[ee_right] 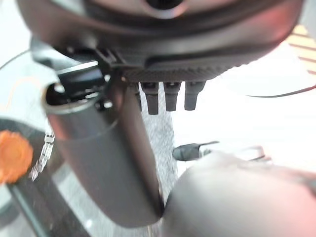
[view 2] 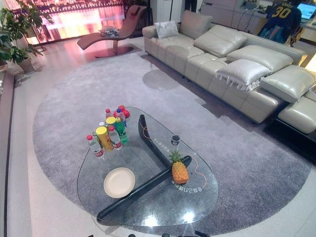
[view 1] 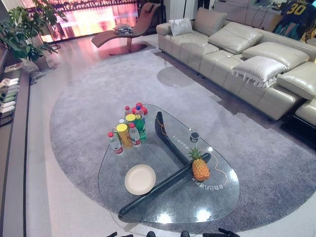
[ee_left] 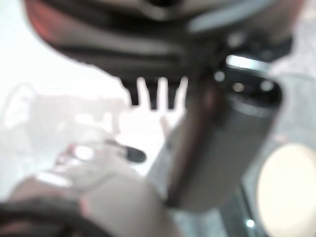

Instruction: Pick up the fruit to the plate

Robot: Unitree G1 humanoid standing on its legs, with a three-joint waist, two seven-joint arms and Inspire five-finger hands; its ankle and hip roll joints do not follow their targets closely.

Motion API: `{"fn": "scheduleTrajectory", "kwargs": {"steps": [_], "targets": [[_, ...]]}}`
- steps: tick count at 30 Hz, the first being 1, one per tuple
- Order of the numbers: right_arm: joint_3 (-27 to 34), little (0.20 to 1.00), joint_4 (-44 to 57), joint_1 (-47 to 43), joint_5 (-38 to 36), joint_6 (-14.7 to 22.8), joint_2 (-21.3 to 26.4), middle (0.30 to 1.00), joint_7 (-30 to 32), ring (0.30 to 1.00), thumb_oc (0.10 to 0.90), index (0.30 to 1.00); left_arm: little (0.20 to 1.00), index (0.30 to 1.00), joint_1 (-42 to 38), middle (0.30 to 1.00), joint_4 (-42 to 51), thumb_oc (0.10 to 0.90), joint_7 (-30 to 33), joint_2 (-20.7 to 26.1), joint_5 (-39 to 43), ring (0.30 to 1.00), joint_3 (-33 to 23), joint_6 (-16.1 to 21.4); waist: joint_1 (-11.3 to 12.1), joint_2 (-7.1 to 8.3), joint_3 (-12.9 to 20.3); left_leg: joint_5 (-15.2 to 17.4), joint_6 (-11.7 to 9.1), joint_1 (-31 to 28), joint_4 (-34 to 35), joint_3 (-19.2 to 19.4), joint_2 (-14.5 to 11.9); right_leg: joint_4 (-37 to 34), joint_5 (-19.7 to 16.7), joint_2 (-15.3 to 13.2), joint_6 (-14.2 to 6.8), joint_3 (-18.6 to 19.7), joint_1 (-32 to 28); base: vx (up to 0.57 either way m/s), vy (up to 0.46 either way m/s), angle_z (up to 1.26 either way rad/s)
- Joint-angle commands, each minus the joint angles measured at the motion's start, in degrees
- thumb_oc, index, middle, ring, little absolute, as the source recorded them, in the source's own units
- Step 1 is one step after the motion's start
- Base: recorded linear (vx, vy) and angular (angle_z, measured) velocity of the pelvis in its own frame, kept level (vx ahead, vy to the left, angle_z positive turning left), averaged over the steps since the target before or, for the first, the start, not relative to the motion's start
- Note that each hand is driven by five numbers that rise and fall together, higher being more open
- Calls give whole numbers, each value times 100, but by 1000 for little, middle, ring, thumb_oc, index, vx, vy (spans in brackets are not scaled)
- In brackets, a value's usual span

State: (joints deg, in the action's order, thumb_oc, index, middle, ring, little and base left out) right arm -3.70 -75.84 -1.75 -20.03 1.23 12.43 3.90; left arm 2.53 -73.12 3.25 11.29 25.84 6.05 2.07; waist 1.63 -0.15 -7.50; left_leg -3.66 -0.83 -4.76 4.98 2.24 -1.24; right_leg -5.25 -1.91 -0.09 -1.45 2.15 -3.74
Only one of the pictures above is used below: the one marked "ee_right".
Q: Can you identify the wooden slatted board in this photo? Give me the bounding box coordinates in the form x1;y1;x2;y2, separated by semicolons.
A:
288;24;316;75

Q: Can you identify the silver chain link strap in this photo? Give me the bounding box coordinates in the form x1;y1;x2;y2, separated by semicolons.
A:
28;130;55;181

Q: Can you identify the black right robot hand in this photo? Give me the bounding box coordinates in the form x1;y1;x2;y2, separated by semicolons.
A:
14;0;304;227

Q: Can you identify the orange round fruit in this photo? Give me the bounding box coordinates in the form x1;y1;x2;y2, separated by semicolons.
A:
0;130;34;185

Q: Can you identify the thin black cable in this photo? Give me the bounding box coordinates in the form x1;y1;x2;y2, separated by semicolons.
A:
243;83;316;99

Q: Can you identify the silver robot leg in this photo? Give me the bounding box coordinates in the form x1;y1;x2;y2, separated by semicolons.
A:
162;150;316;237

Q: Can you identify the grey speckled mat strip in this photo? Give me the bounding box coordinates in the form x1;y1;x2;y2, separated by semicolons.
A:
138;83;179;198

